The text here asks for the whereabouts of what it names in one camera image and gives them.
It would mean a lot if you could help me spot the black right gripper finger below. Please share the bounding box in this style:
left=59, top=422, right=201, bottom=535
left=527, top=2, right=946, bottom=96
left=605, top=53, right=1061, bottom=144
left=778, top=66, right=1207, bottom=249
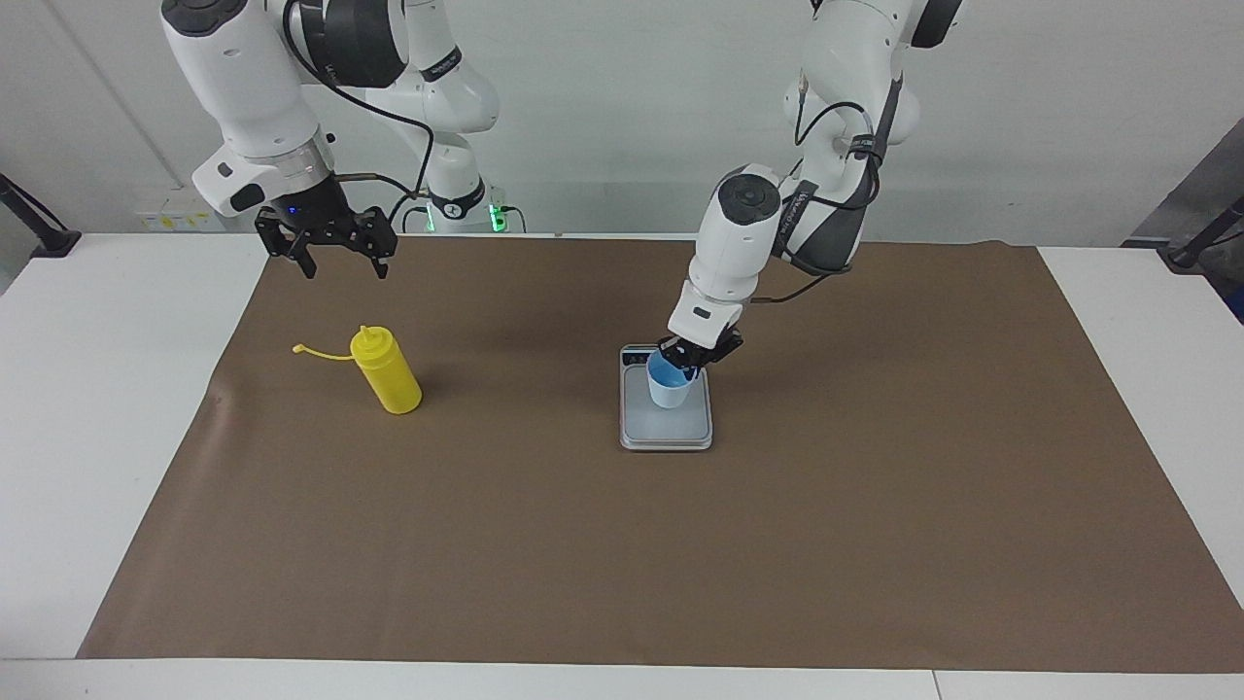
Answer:
left=352, top=206, right=399, bottom=281
left=255, top=209, right=319, bottom=280

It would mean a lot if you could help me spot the light blue plastic cup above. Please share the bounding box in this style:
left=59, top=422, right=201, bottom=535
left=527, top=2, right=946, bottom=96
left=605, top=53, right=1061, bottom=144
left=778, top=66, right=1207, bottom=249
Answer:
left=646, top=350, right=699, bottom=410

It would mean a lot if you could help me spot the yellow squeeze bottle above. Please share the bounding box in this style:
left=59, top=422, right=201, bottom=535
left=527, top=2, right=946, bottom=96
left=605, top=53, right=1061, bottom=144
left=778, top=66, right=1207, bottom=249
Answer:
left=292, top=325, right=424, bottom=416

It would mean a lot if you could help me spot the silver digital kitchen scale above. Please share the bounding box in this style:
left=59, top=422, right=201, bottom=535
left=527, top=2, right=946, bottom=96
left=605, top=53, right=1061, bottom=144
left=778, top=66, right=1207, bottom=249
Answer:
left=619, top=343, right=714, bottom=453

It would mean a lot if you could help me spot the black table clamp stand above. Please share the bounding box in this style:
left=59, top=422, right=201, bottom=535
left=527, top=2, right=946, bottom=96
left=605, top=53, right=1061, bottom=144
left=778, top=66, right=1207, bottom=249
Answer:
left=0, top=173, right=84, bottom=260
left=1157, top=194, right=1244, bottom=273

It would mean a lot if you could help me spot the brown table mat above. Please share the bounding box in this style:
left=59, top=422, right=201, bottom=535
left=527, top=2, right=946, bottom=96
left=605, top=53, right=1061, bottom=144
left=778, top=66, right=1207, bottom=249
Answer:
left=76, top=233, right=1244, bottom=675

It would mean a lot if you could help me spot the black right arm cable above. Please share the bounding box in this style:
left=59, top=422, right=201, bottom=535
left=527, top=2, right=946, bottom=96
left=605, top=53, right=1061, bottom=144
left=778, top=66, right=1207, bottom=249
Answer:
left=282, top=0, right=436, bottom=229

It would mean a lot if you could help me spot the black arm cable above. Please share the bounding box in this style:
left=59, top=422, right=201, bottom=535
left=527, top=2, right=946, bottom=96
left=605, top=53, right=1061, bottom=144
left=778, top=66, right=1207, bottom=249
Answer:
left=282, top=0, right=436, bottom=229
left=748, top=73, right=881, bottom=304

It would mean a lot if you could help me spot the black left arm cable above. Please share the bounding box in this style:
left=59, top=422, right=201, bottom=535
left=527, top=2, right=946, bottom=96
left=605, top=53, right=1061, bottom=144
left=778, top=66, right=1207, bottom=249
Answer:
left=748, top=73, right=881, bottom=304

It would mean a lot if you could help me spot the white wall socket strip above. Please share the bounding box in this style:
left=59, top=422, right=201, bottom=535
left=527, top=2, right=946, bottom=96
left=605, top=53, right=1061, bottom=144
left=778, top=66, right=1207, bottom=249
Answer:
left=134, top=199, right=220, bottom=232

